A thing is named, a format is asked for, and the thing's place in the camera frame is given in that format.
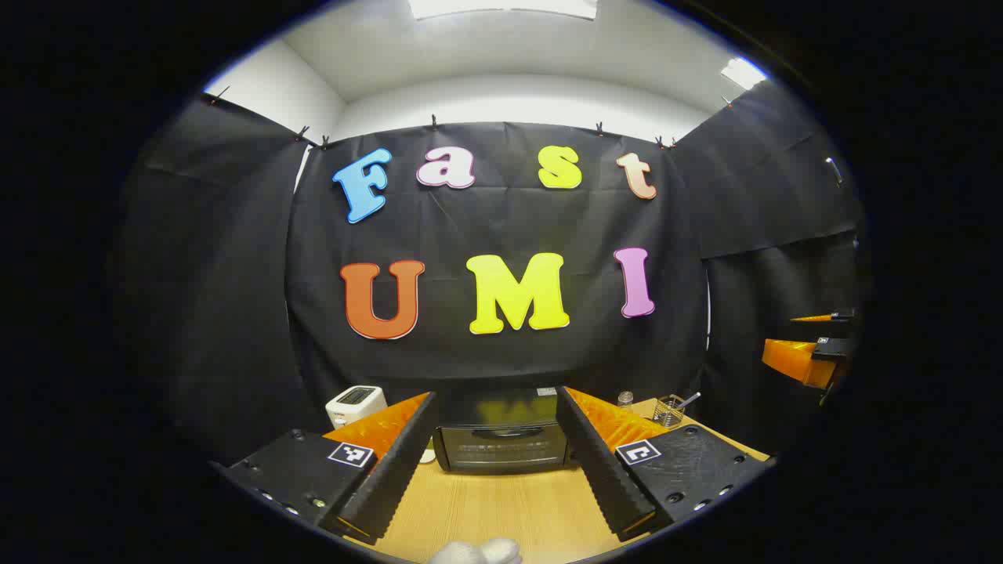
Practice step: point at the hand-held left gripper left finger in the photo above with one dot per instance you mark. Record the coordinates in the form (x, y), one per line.
(396, 470)

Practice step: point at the black electric oven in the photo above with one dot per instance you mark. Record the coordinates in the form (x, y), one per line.
(501, 446)

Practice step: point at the white toaster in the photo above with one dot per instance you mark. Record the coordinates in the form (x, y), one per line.
(354, 403)

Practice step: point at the white divided plate with beans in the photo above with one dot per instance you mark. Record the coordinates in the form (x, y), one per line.
(428, 456)

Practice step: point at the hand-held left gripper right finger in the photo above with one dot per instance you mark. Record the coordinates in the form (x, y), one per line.
(599, 470)

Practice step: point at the metal spoon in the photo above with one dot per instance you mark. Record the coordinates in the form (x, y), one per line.
(689, 400)

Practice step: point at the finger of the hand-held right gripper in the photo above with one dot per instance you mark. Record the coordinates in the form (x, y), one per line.
(827, 317)
(795, 359)

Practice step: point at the clear glass bottle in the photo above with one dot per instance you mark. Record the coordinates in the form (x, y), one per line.
(624, 401)

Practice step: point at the ceiling light panel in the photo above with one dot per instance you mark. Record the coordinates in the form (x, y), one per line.
(743, 73)

